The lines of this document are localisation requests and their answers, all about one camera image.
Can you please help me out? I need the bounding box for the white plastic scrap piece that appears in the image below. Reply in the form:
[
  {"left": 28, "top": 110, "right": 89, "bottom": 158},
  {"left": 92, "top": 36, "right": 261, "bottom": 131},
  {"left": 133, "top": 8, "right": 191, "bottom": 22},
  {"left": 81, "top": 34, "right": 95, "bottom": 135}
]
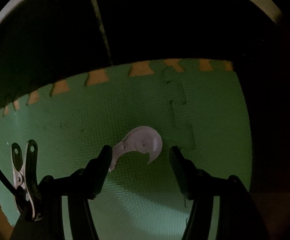
[{"left": 109, "top": 126, "right": 163, "bottom": 172}]

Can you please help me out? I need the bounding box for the metal spring clamp left camera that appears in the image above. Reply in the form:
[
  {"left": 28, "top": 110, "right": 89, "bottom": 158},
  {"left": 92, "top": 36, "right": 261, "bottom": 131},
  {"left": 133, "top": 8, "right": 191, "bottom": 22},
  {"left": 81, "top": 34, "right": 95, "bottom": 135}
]
[{"left": 11, "top": 140, "right": 41, "bottom": 221}]

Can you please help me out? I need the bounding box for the green foam floor mat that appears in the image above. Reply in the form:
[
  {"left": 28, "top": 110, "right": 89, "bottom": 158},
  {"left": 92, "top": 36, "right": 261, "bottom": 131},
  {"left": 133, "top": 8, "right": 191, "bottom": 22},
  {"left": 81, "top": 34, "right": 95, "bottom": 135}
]
[{"left": 0, "top": 59, "right": 252, "bottom": 239}]

